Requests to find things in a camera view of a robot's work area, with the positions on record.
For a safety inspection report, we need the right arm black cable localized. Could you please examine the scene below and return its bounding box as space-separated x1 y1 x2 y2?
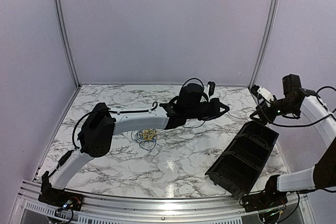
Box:
269 86 336 128

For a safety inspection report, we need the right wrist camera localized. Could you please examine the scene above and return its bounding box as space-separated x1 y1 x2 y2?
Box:
249 85 275 102

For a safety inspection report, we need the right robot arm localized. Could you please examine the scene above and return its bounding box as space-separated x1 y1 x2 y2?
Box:
249 74 335 207

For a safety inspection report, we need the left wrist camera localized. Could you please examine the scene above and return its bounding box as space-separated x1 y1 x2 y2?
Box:
204 81 216 102

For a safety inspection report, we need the yellow cable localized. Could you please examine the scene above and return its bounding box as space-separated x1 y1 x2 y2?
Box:
140 129 158 141

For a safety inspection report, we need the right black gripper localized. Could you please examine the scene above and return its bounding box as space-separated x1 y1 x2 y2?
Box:
249 97 297 125

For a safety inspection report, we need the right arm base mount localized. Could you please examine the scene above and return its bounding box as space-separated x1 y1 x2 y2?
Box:
239 175 288 212

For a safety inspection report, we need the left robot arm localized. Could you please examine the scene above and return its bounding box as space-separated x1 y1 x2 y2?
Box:
41 82 229 206

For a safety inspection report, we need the left aluminium frame post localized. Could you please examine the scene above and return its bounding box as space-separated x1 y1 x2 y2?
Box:
54 0 81 89

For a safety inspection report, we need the right aluminium frame post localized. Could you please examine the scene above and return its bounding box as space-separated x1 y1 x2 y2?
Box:
248 0 279 88

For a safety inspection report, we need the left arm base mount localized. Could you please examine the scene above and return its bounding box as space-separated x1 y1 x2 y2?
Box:
38 171 83 211

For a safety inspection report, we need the black three-compartment bin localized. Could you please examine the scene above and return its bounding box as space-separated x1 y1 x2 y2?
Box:
205 121 279 199

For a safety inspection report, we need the aluminium front rail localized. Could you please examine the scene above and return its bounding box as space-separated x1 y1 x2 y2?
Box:
10 179 309 224

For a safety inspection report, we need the aluminium frame post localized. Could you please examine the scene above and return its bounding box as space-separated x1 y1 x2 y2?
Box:
248 0 279 88
54 0 81 89

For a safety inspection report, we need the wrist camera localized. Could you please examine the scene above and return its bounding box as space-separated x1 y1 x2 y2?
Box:
204 81 216 102
249 85 275 102

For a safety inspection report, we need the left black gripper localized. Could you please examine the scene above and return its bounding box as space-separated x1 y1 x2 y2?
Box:
187 98 229 121

